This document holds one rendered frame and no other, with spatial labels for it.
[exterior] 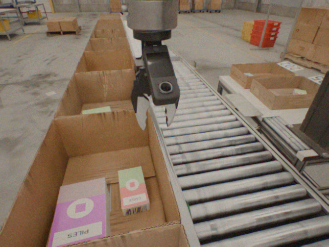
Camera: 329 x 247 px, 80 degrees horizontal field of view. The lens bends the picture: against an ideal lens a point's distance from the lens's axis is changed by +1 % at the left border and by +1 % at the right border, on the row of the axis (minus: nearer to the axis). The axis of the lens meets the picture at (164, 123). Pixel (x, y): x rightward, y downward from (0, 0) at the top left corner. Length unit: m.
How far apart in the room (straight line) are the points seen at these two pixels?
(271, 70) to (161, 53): 1.70
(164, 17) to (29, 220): 0.46
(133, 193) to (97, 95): 0.62
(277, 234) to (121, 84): 0.86
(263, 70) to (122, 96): 1.33
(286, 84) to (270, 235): 1.20
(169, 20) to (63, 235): 0.46
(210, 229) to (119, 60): 1.10
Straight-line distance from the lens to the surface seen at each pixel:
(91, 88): 1.04
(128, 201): 0.55
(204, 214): 0.75
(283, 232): 0.79
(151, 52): 0.37
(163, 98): 0.32
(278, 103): 1.38
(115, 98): 1.06
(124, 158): 0.70
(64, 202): 0.55
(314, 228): 0.85
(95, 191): 0.54
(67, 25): 8.38
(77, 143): 0.72
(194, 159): 0.91
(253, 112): 1.31
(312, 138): 1.20
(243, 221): 0.76
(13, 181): 2.19
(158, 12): 0.35
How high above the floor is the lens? 1.37
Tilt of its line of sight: 34 degrees down
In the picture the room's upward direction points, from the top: straight up
